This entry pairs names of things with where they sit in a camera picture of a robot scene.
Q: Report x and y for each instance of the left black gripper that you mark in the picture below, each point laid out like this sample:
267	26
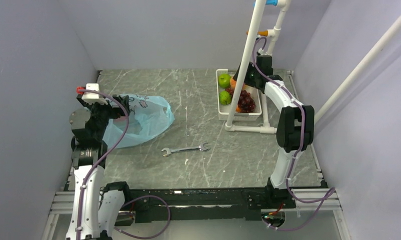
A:
115	112

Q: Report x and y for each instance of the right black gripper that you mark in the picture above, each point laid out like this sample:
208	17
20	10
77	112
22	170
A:
251	67

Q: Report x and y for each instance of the orange red fake peach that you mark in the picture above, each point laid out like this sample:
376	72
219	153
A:
233	84

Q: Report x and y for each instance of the dark fake fruit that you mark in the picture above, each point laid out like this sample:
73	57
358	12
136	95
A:
246	102

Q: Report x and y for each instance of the green fake apple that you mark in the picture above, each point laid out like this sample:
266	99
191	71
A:
224	81

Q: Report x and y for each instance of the light blue cartoon plastic bag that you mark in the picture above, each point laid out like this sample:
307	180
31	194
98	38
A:
149	116

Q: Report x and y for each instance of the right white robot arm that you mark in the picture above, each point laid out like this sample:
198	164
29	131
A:
295	129

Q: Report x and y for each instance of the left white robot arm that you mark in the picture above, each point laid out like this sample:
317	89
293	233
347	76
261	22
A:
94	210

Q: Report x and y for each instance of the red fake grapes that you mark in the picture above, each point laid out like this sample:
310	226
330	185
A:
230	91

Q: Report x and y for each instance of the green fake fruit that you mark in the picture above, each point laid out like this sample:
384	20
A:
224	97

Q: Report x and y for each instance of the white perforated plastic basket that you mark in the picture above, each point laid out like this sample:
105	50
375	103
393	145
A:
223	110

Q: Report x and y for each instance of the silver open-end wrench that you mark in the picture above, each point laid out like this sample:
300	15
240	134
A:
201	147

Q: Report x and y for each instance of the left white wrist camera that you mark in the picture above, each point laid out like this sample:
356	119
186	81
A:
89	94

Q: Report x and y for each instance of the white PVC pipe frame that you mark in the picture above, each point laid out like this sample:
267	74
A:
323	40

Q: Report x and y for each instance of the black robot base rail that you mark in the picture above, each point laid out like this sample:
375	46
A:
248	203

